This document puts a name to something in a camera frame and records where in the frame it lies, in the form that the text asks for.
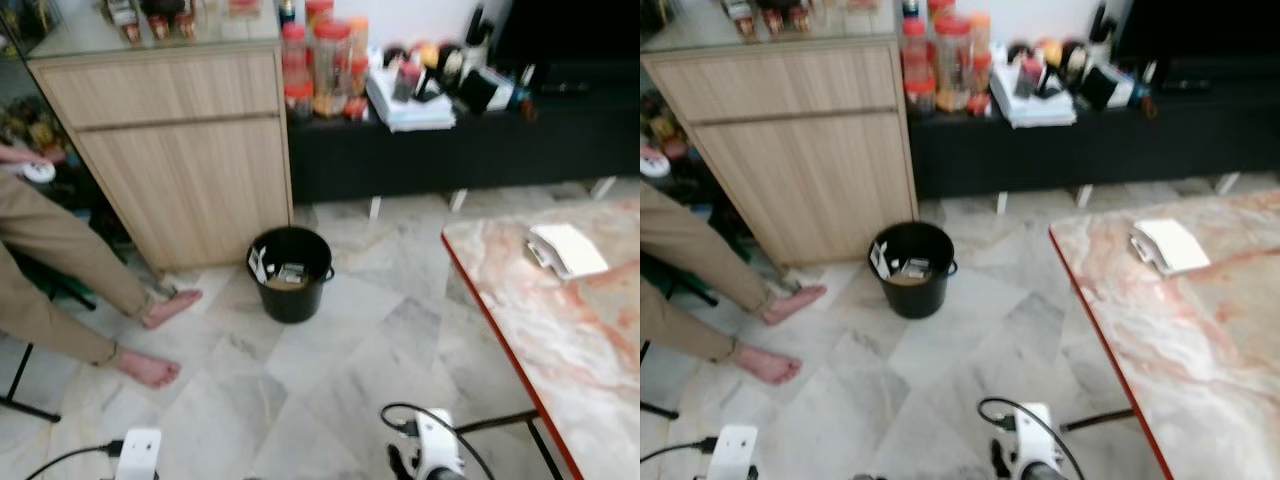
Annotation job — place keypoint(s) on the clear plastic food container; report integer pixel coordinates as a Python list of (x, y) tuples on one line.
[(913, 268), (290, 272)]

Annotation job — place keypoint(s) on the black rubbish bin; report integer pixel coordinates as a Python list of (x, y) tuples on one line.
[(292, 300), (915, 297)]

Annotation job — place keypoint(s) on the black television console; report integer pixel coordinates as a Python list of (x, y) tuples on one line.
[(1050, 150), (450, 155)]

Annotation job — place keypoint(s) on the stack of papers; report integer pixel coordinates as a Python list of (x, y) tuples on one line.
[(405, 112), (1030, 108)]

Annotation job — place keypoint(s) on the person in khaki trousers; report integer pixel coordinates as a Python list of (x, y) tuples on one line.
[(50, 240), (690, 260)]

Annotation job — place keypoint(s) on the light wooden cabinet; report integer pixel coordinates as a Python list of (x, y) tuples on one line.
[(800, 155), (170, 160)]

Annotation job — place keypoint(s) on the small clear jar red lid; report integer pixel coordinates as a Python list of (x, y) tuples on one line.
[(299, 103), (920, 98)]

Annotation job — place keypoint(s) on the black box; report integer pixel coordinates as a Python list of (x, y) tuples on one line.
[(477, 92), (1097, 88)]

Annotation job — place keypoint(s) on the white round device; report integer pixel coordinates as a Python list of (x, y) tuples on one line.
[(40, 173), (655, 165)]

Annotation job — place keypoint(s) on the large clear jar red lid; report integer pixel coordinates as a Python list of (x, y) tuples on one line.
[(331, 65), (952, 62)]

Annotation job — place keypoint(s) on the clear jar orange lid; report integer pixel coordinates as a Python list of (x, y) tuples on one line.
[(358, 50), (980, 50)]

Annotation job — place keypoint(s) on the orange ball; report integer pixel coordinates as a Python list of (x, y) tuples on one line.
[(429, 54), (1050, 51)]

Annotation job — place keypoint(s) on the tall clear jar red lid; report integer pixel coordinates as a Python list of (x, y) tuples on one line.
[(916, 50), (295, 55)]

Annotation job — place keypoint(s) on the black flat television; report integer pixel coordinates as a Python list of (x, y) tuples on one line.
[(1200, 28), (570, 30)]

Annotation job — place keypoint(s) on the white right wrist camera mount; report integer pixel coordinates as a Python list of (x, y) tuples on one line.
[(1037, 435), (437, 440)]

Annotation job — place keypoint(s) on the black metal table frame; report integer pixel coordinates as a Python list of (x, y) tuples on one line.
[(1100, 420), (500, 422)]

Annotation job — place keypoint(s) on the black chair frame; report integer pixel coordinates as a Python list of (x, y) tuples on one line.
[(660, 410), (20, 385)]

